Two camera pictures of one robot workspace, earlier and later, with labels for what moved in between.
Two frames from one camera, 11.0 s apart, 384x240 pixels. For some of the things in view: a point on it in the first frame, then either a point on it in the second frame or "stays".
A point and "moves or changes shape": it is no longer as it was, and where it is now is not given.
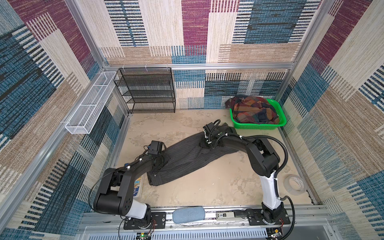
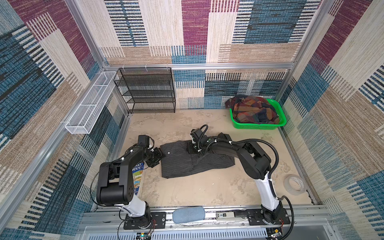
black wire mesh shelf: [147, 90] stays
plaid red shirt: [252, 110] stays
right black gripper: [202, 142] → [190, 151]
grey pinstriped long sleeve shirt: [189, 156] moves or changes shape
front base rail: [306, 224] stays
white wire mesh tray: [87, 111] stays
